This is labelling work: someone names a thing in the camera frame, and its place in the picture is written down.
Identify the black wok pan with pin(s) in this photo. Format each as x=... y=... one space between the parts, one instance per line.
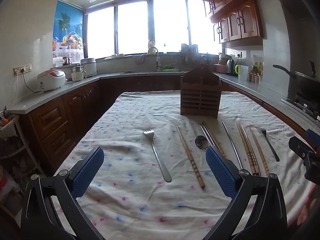
x=308 y=85

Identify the electric kettle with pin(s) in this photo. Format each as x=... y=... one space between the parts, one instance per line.
x=230 y=67

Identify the silver fork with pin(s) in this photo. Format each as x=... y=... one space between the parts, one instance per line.
x=166 y=175

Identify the upper wooden cabinets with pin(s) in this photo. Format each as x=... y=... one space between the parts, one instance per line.
x=234 y=19

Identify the bamboo chopstick pair member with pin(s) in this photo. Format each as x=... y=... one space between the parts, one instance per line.
x=249 y=157

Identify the pink basin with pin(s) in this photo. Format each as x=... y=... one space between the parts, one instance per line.
x=220 y=68

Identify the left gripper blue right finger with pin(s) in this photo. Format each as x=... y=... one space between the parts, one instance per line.
x=224 y=170

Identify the dish rack with utensils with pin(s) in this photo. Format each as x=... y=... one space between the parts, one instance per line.
x=189 y=54

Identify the green vegetables in sink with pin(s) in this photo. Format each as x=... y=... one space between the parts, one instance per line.
x=168 y=68

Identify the small white electric pot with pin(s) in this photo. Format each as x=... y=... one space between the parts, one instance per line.
x=78 y=73

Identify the silver spoon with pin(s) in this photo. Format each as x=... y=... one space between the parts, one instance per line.
x=201 y=142

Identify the white floral tablecloth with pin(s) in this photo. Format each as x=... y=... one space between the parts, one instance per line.
x=129 y=198

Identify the striped bamboo chopstick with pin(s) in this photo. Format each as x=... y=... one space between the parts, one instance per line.
x=190 y=157

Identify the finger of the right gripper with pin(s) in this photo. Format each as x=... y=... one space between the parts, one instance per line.
x=300 y=148
x=313 y=137

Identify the wall power socket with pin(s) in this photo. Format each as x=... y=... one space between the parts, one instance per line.
x=22 y=69

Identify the kitchen faucet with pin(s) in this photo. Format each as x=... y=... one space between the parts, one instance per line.
x=156 y=53

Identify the lower wooden cabinets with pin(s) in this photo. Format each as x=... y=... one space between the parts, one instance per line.
x=62 y=117

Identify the white jug green handle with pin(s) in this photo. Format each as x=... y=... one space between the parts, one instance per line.
x=242 y=72

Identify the fruit poster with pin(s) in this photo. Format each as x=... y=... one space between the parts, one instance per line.
x=68 y=32

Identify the brown wooden chopstick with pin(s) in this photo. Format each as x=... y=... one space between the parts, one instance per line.
x=215 y=141

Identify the wooden utensil holder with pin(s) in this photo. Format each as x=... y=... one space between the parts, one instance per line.
x=200 y=92

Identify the wooden cabinets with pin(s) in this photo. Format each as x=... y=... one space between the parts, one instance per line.
x=62 y=117
x=234 y=19

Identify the condiment bottles rack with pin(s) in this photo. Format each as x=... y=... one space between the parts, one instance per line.
x=255 y=73

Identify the large white rice cooker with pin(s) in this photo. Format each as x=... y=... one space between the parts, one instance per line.
x=89 y=66

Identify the white red rice cooker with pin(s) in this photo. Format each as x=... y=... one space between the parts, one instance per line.
x=51 y=79

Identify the long metal chopstick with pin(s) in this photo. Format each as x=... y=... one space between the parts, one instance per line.
x=233 y=146

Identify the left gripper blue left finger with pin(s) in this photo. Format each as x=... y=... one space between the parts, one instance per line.
x=83 y=172

